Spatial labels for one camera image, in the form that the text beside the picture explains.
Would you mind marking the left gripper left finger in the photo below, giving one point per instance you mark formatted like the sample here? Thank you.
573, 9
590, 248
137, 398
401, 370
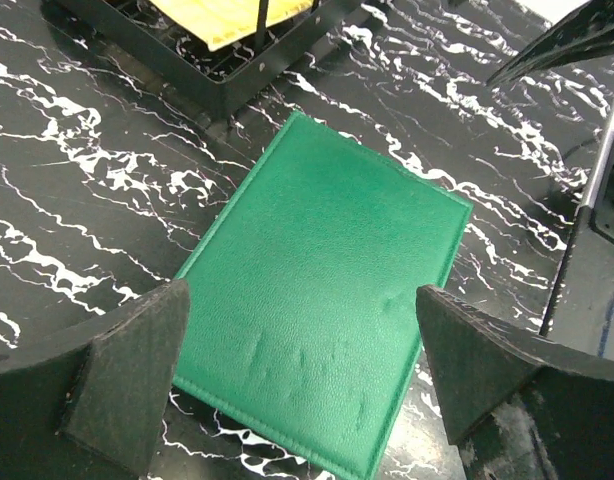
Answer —
87, 401

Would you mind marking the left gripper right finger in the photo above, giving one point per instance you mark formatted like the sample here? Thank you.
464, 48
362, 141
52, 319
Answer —
515, 404

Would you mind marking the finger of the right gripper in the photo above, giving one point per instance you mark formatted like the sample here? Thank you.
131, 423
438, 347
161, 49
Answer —
585, 33

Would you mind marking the large green jewelry box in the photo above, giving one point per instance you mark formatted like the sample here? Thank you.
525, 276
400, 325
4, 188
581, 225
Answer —
303, 323

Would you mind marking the yellow bamboo mat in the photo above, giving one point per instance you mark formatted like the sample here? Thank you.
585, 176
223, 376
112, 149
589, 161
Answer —
217, 23

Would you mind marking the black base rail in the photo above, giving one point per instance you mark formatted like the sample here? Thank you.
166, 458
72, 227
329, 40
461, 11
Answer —
580, 312

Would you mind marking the black wire dish rack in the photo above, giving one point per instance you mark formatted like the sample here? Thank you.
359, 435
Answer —
220, 78

